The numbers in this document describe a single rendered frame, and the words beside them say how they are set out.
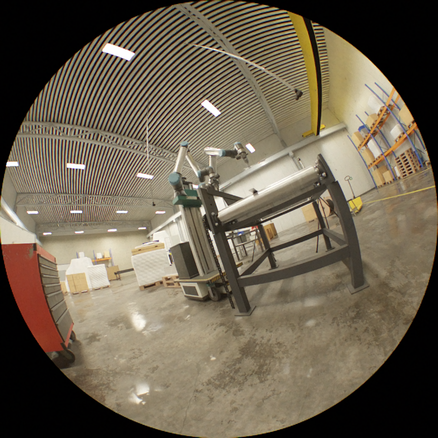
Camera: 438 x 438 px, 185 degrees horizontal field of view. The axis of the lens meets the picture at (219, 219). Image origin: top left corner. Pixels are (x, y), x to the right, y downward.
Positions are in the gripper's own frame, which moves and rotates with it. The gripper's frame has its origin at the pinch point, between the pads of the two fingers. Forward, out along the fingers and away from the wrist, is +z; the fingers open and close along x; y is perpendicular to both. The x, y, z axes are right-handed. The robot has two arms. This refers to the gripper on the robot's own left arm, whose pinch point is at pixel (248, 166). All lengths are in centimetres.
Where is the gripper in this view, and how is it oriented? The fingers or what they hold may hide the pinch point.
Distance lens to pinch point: 147.9
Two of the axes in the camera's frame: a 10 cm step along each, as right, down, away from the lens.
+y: 8.6, -3.7, -3.5
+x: 3.9, 0.5, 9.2
